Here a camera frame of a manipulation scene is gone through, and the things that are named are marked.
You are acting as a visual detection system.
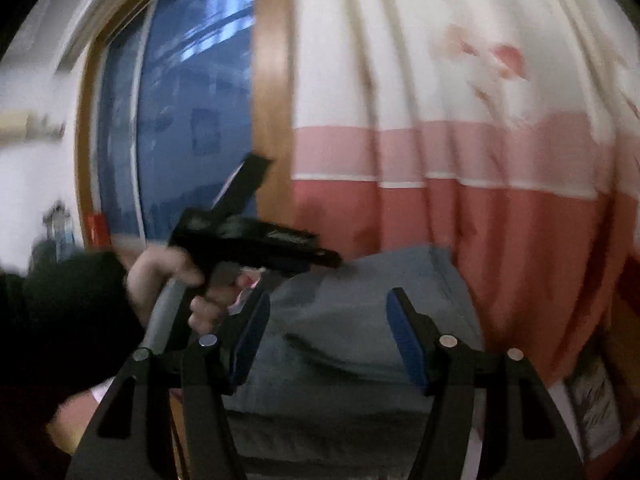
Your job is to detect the red box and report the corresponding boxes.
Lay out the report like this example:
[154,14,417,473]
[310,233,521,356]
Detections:
[86,212,112,248]

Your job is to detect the beige air conditioner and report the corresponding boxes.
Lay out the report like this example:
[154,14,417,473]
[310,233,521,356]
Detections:
[0,109,67,145]

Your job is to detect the person's left forearm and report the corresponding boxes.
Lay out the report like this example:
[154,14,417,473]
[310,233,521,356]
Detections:
[0,250,151,480]

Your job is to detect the sliding glass window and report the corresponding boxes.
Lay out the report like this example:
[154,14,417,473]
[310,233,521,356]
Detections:
[92,0,263,241]

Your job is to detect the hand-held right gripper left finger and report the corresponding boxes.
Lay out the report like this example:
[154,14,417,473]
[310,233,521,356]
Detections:
[65,287,273,480]

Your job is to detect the blue denim garment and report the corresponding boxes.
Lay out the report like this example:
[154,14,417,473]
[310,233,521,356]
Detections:
[225,244,485,411]

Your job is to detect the cream and pink curtain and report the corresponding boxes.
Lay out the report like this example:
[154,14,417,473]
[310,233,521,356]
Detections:
[290,0,640,461]

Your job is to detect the person's left hand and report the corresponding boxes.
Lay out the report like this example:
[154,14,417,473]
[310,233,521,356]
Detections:
[126,247,261,336]

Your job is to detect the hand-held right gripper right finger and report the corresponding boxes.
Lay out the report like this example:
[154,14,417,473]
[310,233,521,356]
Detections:
[386,287,586,480]

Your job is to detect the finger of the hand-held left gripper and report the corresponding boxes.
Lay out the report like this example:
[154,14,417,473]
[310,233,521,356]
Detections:
[211,152,274,217]
[282,244,344,275]

